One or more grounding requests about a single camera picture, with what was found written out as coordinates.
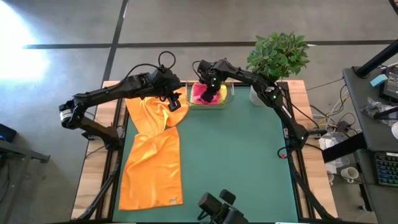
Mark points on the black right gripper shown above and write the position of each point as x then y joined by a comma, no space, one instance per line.
214,79

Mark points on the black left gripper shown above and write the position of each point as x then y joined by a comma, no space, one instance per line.
166,82

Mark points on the green microfiber towel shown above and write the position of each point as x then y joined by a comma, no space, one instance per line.
205,106

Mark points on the pink microfiber towel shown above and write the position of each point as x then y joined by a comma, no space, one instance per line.
196,95

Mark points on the orange microfiber towel with label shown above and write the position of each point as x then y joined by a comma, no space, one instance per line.
149,180

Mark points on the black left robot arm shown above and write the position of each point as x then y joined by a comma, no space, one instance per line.
109,93

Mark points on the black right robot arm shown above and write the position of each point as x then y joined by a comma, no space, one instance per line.
273,96

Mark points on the clear plastic bin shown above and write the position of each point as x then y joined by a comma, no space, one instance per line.
230,93

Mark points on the white plant pot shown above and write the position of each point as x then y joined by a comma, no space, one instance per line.
255,98

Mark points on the green leafy plant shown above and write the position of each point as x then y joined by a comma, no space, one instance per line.
276,56

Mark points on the white plastic bag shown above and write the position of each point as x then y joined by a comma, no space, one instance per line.
329,141

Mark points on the black power adapter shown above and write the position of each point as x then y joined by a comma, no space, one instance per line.
343,127

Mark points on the black desk crossbar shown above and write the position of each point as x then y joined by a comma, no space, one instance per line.
345,148

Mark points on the black side desk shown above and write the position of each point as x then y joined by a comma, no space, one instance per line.
360,102

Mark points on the white mug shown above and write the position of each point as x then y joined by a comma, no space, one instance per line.
349,174

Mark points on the black floor stand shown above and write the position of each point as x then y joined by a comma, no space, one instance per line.
18,152

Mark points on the crumpled clear plastic bag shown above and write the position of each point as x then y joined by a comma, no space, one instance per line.
374,107

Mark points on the black device with blue light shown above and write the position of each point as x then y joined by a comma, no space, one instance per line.
6,133

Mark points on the teal sticky note pad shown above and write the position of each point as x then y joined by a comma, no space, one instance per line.
378,80

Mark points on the black slanted pole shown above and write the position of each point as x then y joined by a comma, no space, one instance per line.
377,59

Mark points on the black box device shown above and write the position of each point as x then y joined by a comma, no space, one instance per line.
391,84

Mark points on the white round cup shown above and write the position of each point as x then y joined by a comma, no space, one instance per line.
395,130

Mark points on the black backlit keyboard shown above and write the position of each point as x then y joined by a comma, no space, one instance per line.
387,169

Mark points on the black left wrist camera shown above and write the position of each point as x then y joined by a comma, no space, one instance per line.
174,102

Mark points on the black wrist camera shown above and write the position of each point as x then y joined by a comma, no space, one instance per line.
174,102
204,68

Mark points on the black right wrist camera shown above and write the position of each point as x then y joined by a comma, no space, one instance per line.
204,68

